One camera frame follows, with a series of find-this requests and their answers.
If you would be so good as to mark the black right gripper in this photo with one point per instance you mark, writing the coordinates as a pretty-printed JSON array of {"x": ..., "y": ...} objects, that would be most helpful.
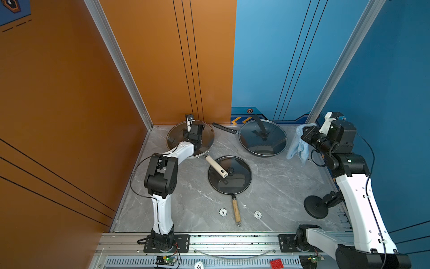
[{"x": 308, "y": 136}]

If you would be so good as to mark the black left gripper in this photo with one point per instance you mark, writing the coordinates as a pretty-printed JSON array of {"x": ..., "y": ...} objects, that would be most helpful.
[{"x": 186, "y": 136}]

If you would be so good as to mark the glass lid with black strap handle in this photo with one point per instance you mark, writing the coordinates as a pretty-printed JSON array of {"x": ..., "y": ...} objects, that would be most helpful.
[{"x": 175, "y": 135}]

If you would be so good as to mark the light blue cloth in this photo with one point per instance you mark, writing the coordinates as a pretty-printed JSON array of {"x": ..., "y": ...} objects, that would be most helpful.
[{"x": 298, "y": 146}]

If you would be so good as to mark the glass lid with black knob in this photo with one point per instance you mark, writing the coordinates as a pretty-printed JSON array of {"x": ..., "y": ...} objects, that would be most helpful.
[{"x": 238, "y": 179}]

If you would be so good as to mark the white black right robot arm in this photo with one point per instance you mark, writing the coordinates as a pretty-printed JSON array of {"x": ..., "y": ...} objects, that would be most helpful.
[{"x": 372, "y": 246}]

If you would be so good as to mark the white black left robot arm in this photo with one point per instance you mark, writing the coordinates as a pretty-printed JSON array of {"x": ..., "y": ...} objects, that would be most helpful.
[{"x": 161, "y": 180}]

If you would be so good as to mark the glass lid on black wok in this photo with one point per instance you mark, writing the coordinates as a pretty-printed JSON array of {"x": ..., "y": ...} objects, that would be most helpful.
[{"x": 263, "y": 136}]

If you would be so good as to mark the black round suction base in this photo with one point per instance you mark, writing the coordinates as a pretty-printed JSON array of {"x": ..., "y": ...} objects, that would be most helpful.
[{"x": 318, "y": 207}]

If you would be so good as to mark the white round marker left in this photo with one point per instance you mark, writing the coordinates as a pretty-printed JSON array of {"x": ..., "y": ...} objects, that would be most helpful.
[{"x": 223, "y": 212}]

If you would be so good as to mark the white round marker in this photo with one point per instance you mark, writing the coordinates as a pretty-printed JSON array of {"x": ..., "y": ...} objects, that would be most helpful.
[
  {"x": 223, "y": 212},
  {"x": 258, "y": 215}
]

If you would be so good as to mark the white round marker right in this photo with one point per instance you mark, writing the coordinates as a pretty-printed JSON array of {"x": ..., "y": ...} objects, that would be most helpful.
[{"x": 258, "y": 215}]

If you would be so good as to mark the green circuit board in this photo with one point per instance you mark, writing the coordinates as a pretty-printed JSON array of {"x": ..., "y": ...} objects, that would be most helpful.
[{"x": 166, "y": 262}]

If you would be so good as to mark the red block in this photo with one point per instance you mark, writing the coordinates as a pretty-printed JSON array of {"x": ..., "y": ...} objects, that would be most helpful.
[{"x": 276, "y": 264}]

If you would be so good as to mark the brown pan with cream handle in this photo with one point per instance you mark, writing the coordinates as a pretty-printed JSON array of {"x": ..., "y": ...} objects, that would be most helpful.
[{"x": 183, "y": 151}]

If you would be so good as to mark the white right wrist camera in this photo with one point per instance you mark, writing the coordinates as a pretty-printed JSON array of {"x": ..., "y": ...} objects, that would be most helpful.
[{"x": 329, "y": 117}]

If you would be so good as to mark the black pan with wooden handle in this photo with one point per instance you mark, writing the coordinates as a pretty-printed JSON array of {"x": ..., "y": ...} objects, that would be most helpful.
[{"x": 211, "y": 162}]

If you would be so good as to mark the aluminium corner post right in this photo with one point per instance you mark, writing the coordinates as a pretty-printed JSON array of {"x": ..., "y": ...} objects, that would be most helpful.
[{"x": 357, "y": 36}]

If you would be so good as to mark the aluminium corner post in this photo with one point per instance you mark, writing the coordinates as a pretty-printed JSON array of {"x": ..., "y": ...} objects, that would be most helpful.
[
  {"x": 357, "y": 36},
  {"x": 99, "y": 17}
]

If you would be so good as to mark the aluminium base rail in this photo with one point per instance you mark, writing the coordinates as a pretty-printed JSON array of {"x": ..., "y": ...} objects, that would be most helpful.
[{"x": 217, "y": 244}]

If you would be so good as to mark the aluminium corner post left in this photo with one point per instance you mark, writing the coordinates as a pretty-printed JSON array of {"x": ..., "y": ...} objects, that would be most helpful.
[{"x": 99, "y": 17}]

